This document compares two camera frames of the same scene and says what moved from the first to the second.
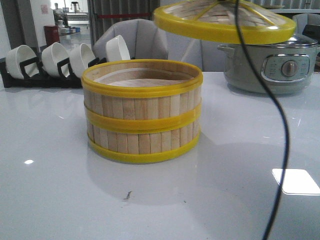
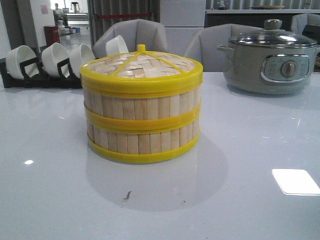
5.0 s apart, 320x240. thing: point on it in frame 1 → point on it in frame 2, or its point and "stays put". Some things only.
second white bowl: (53, 54) stays put
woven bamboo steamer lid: (216, 21) → (141, 73)
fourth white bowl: (116, 49) stays put
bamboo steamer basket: (142, 95) stays put
